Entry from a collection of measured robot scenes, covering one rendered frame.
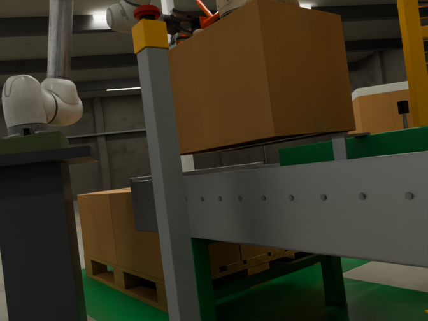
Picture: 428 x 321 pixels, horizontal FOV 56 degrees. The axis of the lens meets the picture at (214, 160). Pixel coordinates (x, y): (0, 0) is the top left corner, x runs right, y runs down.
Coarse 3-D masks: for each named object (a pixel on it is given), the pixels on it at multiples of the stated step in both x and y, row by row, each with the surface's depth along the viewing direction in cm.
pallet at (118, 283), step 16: (256, 256) 201; (272, 256) 207; (288, 256) 244; (304, 256) 229; (96, 272) 259; (128, 272) 209; (224, 272) 189; (240, 272) 202; (256, 272) 200; (128, 288) 216; (144, 288) 214; (160, 288) 180; (160, 304) 182
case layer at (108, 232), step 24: (96, 192) 263; (120, 192) 208; (96, 216) 242; (120, 216) 211; (96, 240) 246; (120, 240) 214; (144, 240) 190; (120, 264) 217; (144, 264) 193; (216, 264) 187
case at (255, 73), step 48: (192, 48) 140; (240, 48) 121; (288, 48) 120; (336, 48) 135; (192, 96) 143; (240, 96) 123; (288, 96) 118; (336, 96) 132; (192, 144) 146; (240, 144) 132
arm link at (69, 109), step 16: (64, 0) 180; (64, 16) 180; (48, 32) 182; (64, 32) 181; (48, 48) 182; (64, 48) 181; (48, 64) 182; (64, 64) 182; (48, 80) 179; (64, 80) 181; (64, 96) 180; (64, 112) 180; (80, 112) 190
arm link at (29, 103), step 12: (12, 84) 162; (24, 84) 162; (36, 84) 167; (12, 96) 160; (24, 96) 161; (36, 96) 165; (48, 96) 172; (12, 108) 160; (24, 108) 160; (36, 108) 163; (48, 108) 170; (12, 120) 160; (24, 120) 160; (36, 120) 163; (48, 120) 173
